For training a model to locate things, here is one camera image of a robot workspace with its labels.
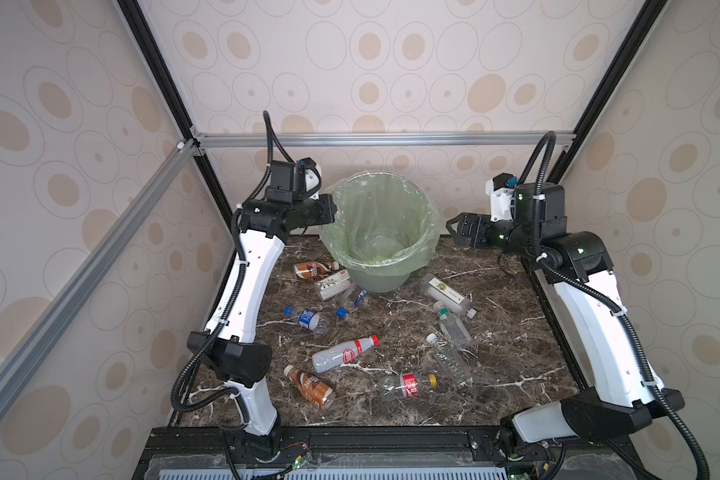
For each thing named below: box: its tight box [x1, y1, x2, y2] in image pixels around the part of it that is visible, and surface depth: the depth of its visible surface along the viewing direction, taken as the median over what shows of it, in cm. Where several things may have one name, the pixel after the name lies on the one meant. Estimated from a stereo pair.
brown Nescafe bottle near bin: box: [293, 262, 340, 279], surface depth 105 cm
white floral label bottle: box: [314, 269, 351, 301], surface depth 102 cm
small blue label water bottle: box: [284, 306, 330, 333], surface depth 94 cm
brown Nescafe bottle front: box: [283, 365, 334, 408], surface depth 80 cm
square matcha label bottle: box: [420, 273, 477, 319], surface depth 99 cm
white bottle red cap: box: [312, 335, 380, 373], surface depth 86 cm
